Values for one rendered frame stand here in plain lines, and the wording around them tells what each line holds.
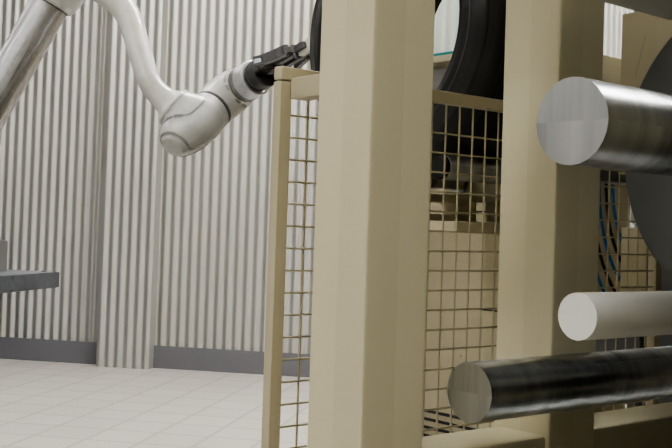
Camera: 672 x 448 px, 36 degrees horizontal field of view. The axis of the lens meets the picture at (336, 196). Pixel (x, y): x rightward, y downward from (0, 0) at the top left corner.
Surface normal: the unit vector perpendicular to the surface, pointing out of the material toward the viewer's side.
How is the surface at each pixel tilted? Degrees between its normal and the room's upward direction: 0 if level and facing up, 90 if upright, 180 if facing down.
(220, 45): 90
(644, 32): 90
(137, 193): 90
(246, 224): 90
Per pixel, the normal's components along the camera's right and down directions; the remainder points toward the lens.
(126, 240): -0.19, -0.04
